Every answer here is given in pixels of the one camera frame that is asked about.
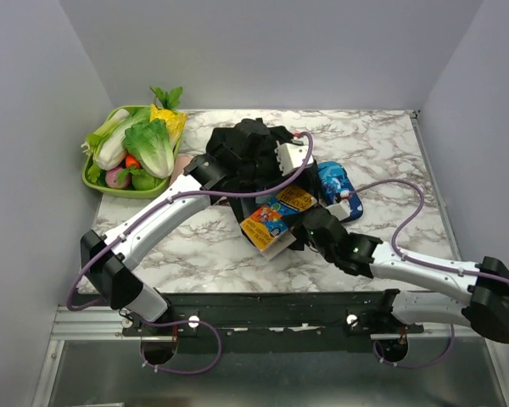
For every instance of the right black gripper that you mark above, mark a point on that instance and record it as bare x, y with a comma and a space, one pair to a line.
298, 229

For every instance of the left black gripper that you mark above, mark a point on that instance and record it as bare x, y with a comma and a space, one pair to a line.
277, 175

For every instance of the black student backpack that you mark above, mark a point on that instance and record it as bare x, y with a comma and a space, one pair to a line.
220, 147

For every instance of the orange treehouse book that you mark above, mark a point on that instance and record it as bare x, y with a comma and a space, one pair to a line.
266, 228

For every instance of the blue patterned pencil case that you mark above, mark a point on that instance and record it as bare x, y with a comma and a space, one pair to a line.
334, 179

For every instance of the pink notebook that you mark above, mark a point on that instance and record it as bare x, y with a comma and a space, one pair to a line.
181, 162

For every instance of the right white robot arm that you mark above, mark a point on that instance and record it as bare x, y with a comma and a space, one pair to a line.
453, 292

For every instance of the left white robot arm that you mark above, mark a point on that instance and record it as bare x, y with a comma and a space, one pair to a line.
108, 261

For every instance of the yellow leafy vegetable toy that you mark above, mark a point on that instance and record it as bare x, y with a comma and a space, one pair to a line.
175, 122

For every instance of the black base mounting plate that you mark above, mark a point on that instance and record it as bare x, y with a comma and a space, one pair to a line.
273, 322

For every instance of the green lettuce toy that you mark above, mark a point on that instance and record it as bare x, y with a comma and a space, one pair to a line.
149, 143

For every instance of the green round vegetable toy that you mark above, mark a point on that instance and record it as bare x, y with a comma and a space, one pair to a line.
141, 180

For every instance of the orange carrot toy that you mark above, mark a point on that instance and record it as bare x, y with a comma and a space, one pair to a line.
131, 163

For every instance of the pink radish toy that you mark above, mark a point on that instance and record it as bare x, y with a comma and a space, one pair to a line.
118, 178

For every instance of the white bok choy toy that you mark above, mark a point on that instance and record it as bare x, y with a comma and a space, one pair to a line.
105, 145

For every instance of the green plastic basket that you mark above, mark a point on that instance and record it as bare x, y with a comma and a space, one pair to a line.
94, 178

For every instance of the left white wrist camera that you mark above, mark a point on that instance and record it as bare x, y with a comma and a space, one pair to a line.
290, 156

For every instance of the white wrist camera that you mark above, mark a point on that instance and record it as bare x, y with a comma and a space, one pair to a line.
340, 207
290, 156

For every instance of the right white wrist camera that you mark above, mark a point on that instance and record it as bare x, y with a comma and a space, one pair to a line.
340, 207

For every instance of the aluminium rail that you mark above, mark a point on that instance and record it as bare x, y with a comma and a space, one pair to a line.
97, 323

